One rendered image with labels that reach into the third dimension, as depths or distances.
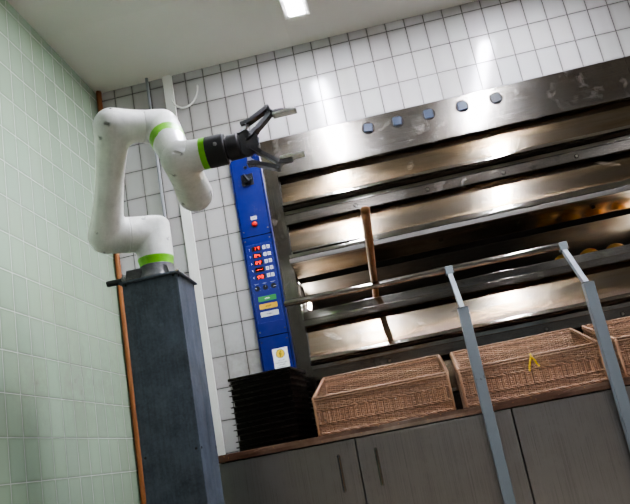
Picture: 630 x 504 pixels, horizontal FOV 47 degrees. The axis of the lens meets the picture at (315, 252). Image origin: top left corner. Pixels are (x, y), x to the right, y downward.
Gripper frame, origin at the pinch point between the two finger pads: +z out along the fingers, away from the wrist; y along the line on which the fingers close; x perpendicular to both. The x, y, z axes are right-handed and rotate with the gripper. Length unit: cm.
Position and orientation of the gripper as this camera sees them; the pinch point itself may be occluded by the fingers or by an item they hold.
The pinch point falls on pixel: (296, 132)
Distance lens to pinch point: 210.1
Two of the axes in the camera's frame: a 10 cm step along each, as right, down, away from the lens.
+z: 9.7, -2.1, -0.9
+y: 1.8, 9.5, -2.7
